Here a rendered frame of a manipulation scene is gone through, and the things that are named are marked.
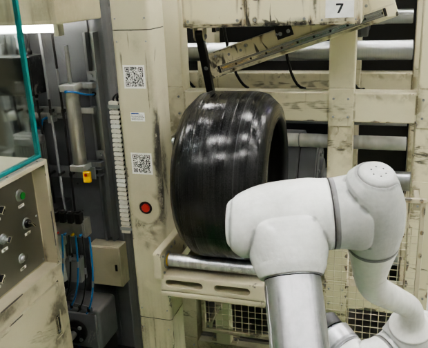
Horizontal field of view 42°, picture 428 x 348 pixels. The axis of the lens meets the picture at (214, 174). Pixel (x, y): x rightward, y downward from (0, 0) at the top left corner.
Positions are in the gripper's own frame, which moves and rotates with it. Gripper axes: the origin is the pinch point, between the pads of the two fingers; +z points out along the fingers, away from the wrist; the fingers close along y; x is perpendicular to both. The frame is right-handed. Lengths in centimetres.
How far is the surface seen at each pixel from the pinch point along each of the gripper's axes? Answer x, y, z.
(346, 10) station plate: 60, -36, 50
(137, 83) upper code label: -8, -32, 69
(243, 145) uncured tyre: 7.0, -25.7, 29.3
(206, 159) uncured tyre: -3.5, -23.8, 33.1
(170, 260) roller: -24.3, 14.4, 35.8
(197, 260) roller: -17.0, 14.0, 30.2
